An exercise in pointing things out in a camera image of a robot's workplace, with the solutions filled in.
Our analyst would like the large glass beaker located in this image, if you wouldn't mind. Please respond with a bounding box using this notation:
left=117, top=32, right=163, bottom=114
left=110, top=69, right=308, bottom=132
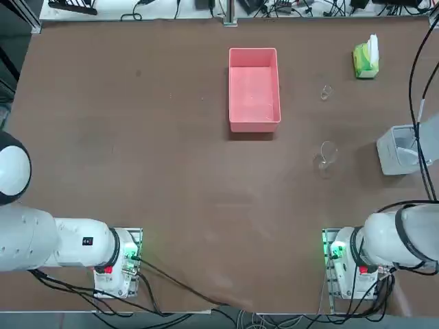
left=311, top=141, right=340, bottom=171

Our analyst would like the white bin with lid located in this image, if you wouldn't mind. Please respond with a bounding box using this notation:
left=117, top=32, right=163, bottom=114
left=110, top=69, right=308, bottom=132
left=376, top=124, right=425, bottom=177

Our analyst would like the aluminium frame profile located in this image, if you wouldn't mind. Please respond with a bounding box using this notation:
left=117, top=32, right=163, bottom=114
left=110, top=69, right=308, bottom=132
left=13, top=0, right=43, bottom=34

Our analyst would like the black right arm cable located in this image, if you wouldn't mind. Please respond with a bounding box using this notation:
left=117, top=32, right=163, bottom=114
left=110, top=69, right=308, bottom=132
left=407, top=20, right=439, bottom=202

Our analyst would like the pink plastic container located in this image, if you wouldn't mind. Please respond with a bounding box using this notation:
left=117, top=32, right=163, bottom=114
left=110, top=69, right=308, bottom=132
left=228, top=47, right=282, bottom=134

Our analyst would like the aluminium frame post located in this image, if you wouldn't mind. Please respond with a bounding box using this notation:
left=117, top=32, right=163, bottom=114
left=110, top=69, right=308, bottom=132
left=222, top=0, right=239, bottom=27

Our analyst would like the black finned device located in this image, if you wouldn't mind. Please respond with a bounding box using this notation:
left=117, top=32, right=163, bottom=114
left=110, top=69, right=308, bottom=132
left=47, top=0, right=99, bottom=15

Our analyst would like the green tissue pack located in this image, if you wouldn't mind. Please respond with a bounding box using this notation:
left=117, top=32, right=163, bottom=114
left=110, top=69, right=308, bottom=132
left=352, top=42, right=381, bottom=80

